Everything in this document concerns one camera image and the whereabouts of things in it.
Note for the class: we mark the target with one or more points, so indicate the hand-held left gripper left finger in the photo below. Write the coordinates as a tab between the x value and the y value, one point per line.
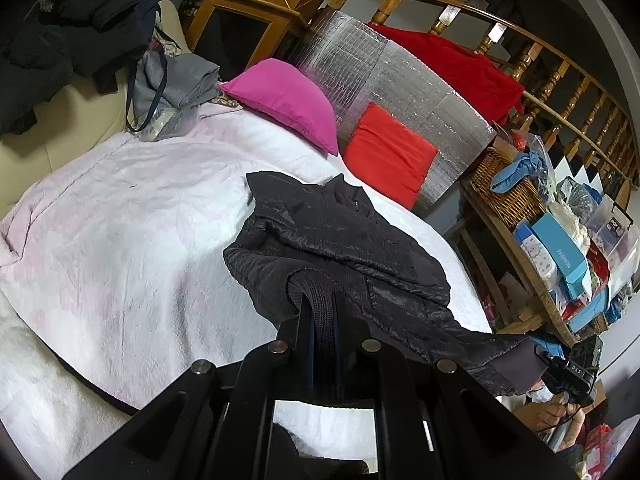
311	355

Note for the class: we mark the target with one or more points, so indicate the white bed blanket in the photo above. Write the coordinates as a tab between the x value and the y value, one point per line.
140	220

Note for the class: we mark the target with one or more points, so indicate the person's right hand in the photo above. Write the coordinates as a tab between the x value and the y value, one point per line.
542	417

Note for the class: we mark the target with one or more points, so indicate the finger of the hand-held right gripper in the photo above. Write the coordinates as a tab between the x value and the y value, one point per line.
545	358

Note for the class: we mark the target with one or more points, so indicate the wooden railing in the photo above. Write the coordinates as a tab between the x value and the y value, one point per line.
524	62

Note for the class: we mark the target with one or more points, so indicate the silver foil insulation panel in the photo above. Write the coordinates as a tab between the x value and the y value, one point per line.
400	80

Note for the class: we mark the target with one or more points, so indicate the red cloth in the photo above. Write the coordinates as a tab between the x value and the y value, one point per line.
450	60

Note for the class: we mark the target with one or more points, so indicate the wicker basket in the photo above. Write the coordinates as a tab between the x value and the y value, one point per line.
505	195

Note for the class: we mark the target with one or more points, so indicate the blue cloth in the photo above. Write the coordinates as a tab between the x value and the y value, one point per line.
520	165

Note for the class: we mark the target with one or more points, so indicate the wooden shelf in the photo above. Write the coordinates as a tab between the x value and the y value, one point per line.
500	240

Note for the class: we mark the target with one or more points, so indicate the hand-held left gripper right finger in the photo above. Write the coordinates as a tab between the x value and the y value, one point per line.
339	355

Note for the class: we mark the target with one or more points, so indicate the clear plastic storage container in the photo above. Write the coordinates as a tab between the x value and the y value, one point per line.
615	240

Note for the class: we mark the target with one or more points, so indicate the pile of dark clothes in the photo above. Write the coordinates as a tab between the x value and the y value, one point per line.
75	35

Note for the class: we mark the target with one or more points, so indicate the light blue box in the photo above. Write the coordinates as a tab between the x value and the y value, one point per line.
560	255

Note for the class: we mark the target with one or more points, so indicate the black jacket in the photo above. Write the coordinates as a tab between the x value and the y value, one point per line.
340	240

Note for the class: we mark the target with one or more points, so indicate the white patterned box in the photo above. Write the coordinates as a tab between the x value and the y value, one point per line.
537	260

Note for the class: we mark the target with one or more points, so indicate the red pillow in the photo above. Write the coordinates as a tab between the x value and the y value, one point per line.
387	155

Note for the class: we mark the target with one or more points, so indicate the grey bag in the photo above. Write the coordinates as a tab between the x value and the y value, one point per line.
185	80

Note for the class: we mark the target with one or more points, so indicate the clear plastic bag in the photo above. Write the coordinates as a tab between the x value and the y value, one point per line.
575	195

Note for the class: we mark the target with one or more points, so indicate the pink pillow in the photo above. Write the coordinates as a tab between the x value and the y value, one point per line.
285	95

